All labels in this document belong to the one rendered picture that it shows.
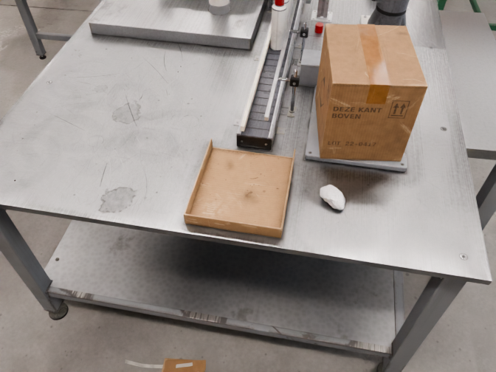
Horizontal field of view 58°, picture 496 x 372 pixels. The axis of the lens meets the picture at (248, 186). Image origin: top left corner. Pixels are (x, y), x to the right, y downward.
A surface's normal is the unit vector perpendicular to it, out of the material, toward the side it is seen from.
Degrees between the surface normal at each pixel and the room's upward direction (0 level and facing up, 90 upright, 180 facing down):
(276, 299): 1
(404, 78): 0
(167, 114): 0
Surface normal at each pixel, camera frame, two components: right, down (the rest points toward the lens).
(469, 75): 0.00, -0.66
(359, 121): -0.05, 0.75
